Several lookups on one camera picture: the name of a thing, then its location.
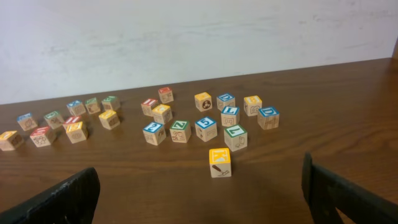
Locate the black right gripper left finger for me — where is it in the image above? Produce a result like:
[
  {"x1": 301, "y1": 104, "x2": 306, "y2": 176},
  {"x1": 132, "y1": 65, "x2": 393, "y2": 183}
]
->
[{"x1": 1, "y1": 167, "x2": 100, "y2": 223}]

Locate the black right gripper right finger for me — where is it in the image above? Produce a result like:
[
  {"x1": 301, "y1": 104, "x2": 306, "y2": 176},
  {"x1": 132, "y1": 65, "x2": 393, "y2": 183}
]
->
[{"x1": 302, "y1": 152, "x2": 397, "y2": 223}]

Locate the yellow O block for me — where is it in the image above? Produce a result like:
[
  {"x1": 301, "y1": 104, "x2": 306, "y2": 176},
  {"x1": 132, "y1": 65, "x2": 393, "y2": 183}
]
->
[{"x1": 98, "y1": 110, "x2": 120, "y2": 130}]

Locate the yellow C block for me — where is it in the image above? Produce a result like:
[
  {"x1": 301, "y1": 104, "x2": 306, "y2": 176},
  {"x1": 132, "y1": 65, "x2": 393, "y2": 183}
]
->
[{"x1": 152, "y1": 104, "x2": 172, "y2": 124}]

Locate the blue L block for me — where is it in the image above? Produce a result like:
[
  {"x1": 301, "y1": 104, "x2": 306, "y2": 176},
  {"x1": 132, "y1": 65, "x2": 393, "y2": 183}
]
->
[{"x1": 221, "y1": 106, "x2": 240, "y2": 127}]

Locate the yellow S block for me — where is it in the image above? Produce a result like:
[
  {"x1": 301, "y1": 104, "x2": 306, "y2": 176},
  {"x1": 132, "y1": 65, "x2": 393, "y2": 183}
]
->
[{"x1": 66, "y1": 121, "x2": 88, "y2": 144}]

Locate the red U block upper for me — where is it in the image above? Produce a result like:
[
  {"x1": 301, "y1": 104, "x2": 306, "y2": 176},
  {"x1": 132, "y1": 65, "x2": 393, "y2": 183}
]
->
[{"x1": 30, "y1": 126, "x2": 56, "y2": 147}]

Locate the red I block left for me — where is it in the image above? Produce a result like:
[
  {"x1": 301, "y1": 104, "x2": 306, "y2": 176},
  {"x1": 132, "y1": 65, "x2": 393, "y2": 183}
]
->
[{"x1": 63, "y1": 116, "x2": 82, "y2": 129}]

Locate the red i block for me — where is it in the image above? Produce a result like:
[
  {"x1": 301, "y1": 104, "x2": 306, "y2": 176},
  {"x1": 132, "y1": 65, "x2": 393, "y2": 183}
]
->
[
  {"x1": 63, "y1": 116, "x2": 82, "y2": 129},
  {"x1": 141, "y1": 98, "x2": 159, "y2": 117}
]

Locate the green E block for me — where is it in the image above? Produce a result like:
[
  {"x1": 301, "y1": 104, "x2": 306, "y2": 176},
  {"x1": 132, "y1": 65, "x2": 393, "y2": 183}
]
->
[{"x1": 44, "y1": 110, "x2": 65, "y2": 129}]

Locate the yellow block left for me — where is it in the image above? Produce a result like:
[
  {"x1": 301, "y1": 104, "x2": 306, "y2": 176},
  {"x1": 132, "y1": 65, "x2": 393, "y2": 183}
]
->
[{"x1": 0, "y1": 131, "x2": 24, "y2": 151}]

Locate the blue P block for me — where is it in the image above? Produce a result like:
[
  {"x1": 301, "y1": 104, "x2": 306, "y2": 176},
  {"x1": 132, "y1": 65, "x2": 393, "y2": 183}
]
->
[{"x1": 17, "y1": 113, "x2": 37, "y2": 131}]

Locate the blue D block right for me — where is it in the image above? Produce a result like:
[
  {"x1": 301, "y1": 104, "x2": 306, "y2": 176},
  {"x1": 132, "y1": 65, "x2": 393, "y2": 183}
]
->
[{"x1": 257, "y1": 106, "x2": 279, "y2": 130}]

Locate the blue d block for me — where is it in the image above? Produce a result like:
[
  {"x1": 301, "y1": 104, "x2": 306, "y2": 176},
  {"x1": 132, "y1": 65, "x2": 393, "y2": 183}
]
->
[
  {"x1": 216, "y1": 93, "x2": 236, "y2": 111},
  {"x1": 257, "y1": 106, "x2": 279, "y2": 130}
]

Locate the green B block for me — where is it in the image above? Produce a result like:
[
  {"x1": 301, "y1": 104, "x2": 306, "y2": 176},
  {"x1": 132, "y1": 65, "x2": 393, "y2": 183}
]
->
[{"x1": 101, "y1": 96, "x2": 121, "y2": 111}]

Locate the blue 2 block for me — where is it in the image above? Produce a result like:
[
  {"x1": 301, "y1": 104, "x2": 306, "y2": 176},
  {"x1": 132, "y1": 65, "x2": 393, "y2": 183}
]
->
[{"x1": 143, "y1": 122, "x2": 166, "y2": 146}]

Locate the green 7 block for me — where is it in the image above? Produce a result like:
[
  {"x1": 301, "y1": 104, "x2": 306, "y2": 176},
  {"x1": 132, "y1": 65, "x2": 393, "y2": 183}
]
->
[{"x1": 224, "y1": 124, "x2": 248, "y2": 152}]

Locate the yellow K block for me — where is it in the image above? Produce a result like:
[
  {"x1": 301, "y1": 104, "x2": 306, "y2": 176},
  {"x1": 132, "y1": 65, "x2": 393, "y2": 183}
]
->
[{"x1": 209, "y1": 147, "x2": 232, "y2": 178}]

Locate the yellow 8 block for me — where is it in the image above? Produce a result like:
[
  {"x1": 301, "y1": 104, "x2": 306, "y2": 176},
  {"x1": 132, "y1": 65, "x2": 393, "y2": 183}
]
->
[{"x1": 244, "y1": 95, "x2": 262, "y2": 116}]

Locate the red I block right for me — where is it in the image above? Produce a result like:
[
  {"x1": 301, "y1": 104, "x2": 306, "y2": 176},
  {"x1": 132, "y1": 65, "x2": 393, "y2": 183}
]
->
[{"x1": 141, "y1": 98, "x2": 159, "y2": 117}]

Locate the green Z block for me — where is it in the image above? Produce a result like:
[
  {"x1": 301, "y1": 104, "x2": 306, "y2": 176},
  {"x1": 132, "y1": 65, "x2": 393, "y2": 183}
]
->
[{"x1": 170, "y1": 120, "x2": 192, "y2": 143}]

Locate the blue 5 block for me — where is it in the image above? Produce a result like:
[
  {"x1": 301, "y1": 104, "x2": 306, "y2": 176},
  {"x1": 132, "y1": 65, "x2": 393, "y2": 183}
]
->
[{"x1": 195, "y1": 116, "x2": 217, "y2": 142}]

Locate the blue D block upper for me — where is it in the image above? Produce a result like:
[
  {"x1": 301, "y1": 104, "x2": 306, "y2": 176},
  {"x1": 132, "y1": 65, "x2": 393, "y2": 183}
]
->
[{"x1": 216, "y1": 93, "x2": 236, "y2": 111}]

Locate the red M block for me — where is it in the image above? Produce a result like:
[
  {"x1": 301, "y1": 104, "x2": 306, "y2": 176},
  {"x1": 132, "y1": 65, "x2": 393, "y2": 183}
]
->
[{"x1": 158, "y1": 87, "x2": 174, "y2": 104}]

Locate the yellow W block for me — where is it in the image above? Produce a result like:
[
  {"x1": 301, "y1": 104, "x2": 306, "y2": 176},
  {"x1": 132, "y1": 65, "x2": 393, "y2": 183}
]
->
[{"x1": 194, "y1": 92, "x2": 213, "y2": 112}]

